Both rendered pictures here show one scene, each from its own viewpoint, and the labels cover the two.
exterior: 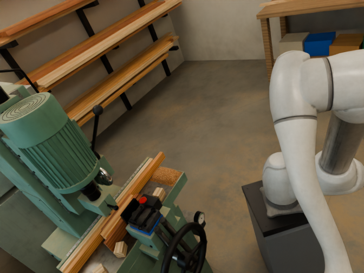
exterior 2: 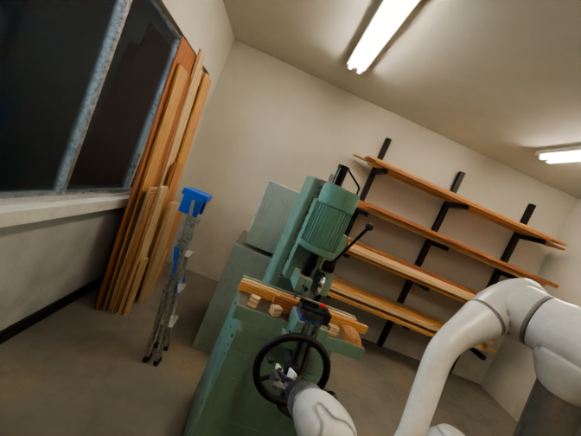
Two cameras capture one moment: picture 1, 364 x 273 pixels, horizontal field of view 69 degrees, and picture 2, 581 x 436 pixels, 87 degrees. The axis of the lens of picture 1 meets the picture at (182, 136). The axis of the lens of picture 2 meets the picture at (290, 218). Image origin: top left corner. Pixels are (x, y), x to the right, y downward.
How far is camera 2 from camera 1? 61 cm
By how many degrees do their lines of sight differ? 45
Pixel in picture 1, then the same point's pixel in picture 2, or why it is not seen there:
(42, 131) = (335, 201)
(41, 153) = (322, 210)
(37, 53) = (369, 235)
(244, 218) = not seen: outside the picture
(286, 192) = not seen: outside the picture
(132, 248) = (280, 320)
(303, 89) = (510, 294)
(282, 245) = not seen: outside the picture
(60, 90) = (353, 269)
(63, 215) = (276, 271)
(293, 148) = (459, 317)
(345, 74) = (558, 308)
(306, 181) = (442, 342)
